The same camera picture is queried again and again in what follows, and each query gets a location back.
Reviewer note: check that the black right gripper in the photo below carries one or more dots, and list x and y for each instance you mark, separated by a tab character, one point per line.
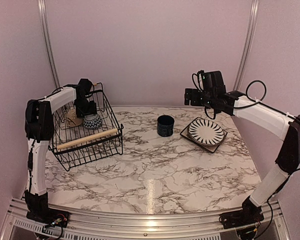
194	101

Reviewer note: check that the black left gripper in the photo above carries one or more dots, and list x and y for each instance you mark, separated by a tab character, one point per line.
92	110

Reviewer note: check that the blue white patterned bowl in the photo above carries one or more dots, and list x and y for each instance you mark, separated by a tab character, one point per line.
92	122

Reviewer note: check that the grey patterned round plate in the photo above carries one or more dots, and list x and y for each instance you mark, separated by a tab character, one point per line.
201	144

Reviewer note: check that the white round plate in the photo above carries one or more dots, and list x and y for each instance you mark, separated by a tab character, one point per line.
206	132

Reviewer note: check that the square floral plate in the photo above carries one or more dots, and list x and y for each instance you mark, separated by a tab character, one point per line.
209	149

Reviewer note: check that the dark blue mug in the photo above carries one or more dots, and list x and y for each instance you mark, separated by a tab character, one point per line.
165	125

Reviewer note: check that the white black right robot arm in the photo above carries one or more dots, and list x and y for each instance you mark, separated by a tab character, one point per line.
283	126

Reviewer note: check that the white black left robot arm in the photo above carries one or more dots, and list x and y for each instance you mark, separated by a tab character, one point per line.
39	129

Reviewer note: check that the beige ceramic bowl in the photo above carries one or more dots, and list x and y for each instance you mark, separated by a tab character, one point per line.
72	120

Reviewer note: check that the black wire dish rack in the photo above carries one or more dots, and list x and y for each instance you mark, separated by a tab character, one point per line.
91	150

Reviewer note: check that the aluminium right corner post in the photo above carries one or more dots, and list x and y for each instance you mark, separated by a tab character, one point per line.
248	43

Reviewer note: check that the aluminium corner post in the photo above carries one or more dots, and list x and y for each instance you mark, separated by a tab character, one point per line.
248	43
47	41

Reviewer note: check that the aluminium left corner post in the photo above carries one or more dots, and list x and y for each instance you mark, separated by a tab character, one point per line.
47	41

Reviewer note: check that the aluminium front frame rail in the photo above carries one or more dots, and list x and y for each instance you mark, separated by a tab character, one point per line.
98	225

